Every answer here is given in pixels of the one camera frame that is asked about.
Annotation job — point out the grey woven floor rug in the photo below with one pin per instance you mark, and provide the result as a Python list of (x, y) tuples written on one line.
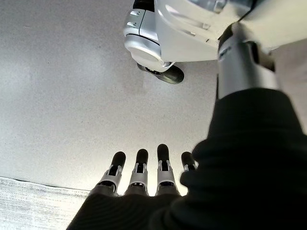
[(28, 206)]

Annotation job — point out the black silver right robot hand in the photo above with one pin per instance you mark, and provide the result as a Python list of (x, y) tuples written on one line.
[(239, 179)]

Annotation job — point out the white silver robot leg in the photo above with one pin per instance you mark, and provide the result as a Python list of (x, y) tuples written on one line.
[(182, 36)]

